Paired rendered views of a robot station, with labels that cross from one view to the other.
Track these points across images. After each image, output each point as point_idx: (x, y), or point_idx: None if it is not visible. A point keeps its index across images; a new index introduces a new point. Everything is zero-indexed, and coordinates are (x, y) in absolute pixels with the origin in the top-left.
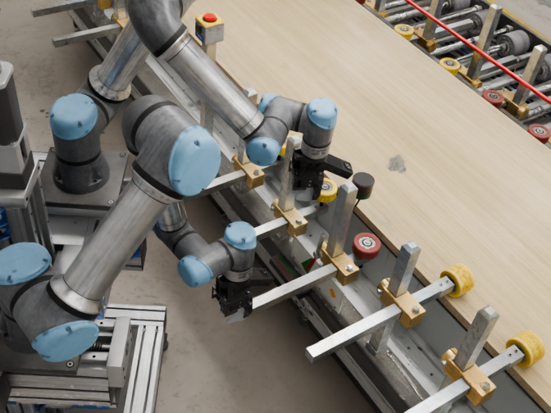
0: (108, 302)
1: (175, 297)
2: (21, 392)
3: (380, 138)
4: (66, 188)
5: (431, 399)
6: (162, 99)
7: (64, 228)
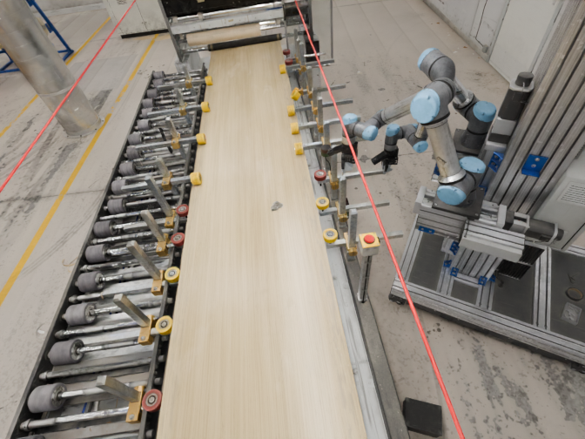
0: (418, 337)
1: (378, 327)
2: None
3: (272, 224)
4: None
5: (337, 119)
6: (440, 58)
7: None
